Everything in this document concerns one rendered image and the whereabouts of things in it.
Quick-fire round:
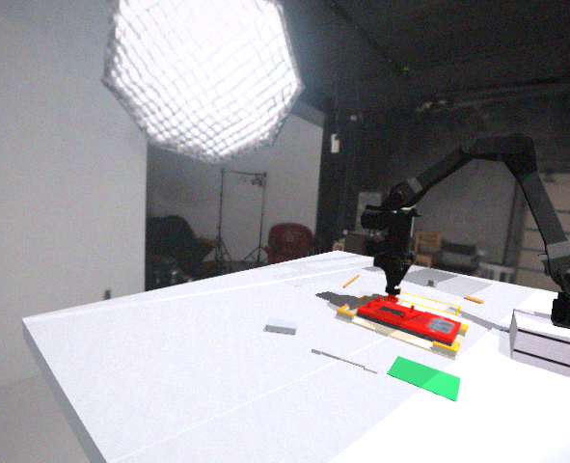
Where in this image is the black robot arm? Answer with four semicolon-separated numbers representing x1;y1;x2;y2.
361;133;570;330

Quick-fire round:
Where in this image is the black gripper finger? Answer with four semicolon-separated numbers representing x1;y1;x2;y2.
397;263;413;285
381;268;404;291

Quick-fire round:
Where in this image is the green flat rectangle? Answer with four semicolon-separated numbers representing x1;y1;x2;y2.
387;356;460;402

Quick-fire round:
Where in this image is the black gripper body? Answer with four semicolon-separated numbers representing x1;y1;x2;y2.
373;231;417;271

